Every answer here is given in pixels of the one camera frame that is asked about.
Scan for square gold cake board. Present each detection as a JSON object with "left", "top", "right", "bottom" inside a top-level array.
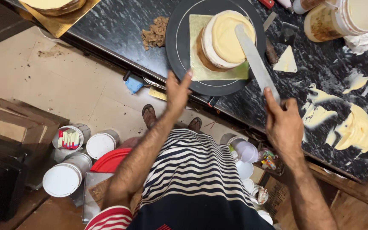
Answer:
[{"left": 189, "top": 14, "right": 250, "bottom": 82}]

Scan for large gold cake board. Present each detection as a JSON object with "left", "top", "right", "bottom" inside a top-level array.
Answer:
[{"left": 18, "top": 0, "right": 101, "bottom": 39}]

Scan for brown cardboard box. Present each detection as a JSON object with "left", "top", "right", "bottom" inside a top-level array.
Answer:
[{"left": 0, "top": 98, "right": 70, "bottom": 151}]

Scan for pile of brown cake crumbs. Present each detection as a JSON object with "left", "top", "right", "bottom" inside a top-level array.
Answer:
[{"left": 141, "top": 16, "right": 170, "bottom": 51}]

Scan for navy white striped shirt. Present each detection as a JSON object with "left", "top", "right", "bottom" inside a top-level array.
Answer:
[{"left": 84, "top": 128, "right": 276, "bottom": 230}]

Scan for round cake with yellow cream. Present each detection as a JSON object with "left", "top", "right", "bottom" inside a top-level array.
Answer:
[{"left": 196, "top": 10, "right": 257, "bottom": 73}]

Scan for brown-stained jar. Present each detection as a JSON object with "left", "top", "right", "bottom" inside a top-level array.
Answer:
[{"left": 292, "top": 0, "right": 326, "bottom": 15}]

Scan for crumpled white plastic wrap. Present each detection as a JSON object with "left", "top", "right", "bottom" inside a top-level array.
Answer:
[{"left": 343, "top": 30, "right": 368, "bottom": 55}]

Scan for white squeeze bottle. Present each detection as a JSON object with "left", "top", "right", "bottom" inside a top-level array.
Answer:
[{"left": 277, "top": 0, "right": 295, "bottom": 14}]

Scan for steel plate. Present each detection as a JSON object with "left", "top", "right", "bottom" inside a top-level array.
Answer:
[{"left": 142, "top": 75, "right": 167, "bottom": 90}]

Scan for knife with brown handle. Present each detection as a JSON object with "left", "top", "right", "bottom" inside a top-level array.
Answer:
[{"left": 263, "top": 11, "right": 279, "bottom": 66}]

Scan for large white-lidded tin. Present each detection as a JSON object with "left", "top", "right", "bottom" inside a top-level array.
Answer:
[{"left": 42, "top": 152, "right": 93, "bottom": 198}]

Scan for red round lid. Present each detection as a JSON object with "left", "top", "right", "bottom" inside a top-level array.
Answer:
[{"left": 90, "top": 147, "right": 133, "bottom": 173}]

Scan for colourful packets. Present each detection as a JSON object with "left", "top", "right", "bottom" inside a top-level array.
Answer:
[{"left": 258, "top": 149, "right": 278, "bottom": 172}]

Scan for tin with red white cards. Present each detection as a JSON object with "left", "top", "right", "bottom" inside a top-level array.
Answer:
[{"left": 52, "top": 123, "right": 92, "bottom": 151}]

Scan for flat cream-topped cake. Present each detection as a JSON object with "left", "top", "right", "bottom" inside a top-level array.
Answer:
[{"left": 19, "top": 0, "right": 87, "bottom": 17}]

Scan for long steel palette knife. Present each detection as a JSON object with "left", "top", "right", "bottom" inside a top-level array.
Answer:
[{"left": 234, "top": 24, "right": 282, "bottom": 106}]

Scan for person's right hand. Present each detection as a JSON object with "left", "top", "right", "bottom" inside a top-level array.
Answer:
[{"left": 263, "top": 87, "right": 305, "bottom": 161}]

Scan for long yellow cream smear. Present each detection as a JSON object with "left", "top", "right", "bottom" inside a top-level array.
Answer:
[{"left": 300, "top": 83, "right": 345, "bottom": 130}]

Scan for printed cardboard carton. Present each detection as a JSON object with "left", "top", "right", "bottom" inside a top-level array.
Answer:
[{"left": 262, "top": 175, "right": 289, "bottom": 218}]

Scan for steel tray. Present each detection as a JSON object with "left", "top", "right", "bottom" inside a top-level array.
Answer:
[{"left": 81, "top": 171, "right": 115, "bottom": 224}]

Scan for person's left hand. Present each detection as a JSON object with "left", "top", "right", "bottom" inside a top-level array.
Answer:
[{"left": 166, "top": 70, "right": 193, "bottom": 116}]

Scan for small yellow cream smear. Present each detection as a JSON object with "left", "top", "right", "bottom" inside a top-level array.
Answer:
[{"left": 342, "top": 72, "right": 368, "bottom": 95}]

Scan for black scraper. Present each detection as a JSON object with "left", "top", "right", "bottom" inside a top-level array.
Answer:
[{"left": 279, "top": 21, "right": 300, "bottom": 46}]

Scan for black cake turntable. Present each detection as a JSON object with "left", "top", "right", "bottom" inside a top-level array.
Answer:
[{"left": 165, "top": 0, "right": 267, "bottom": 97}]

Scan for brown sandal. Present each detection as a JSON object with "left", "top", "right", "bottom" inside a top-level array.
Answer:
[
  {"left": 141, "top": 104, "right": 158, "bottom": 130},
  {"left": 187, "top": 116, "right": 203, "bottom": 132}
]

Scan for blue cloth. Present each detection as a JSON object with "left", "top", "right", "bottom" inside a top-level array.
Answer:
[{"left": 123, "top": 70, "right": 145, "bottom": 95}]

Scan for small gold cake board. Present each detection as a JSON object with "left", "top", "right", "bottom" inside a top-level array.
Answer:
[{"left": 148, "top": 85, "right": 168, "bottom": 101}]

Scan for small white-lidded tin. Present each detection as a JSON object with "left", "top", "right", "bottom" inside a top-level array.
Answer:
[{"left": 86, "top": 129, "right": 120, "bottom": 160}]

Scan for white plastic cream bucket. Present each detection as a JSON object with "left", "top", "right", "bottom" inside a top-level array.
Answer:
[{"left": 303, "top": 0, "right": 368, "bottom": 43}]

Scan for white triangular scraper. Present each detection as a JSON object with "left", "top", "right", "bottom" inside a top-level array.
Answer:
[{"left": 272, "top": 45, "right": 298, "bottom": 73}]

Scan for tin with lilac cup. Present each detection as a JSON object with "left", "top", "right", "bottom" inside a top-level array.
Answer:
[{"left": 219, "top": 132, "right": 260, "bottom": 164}]

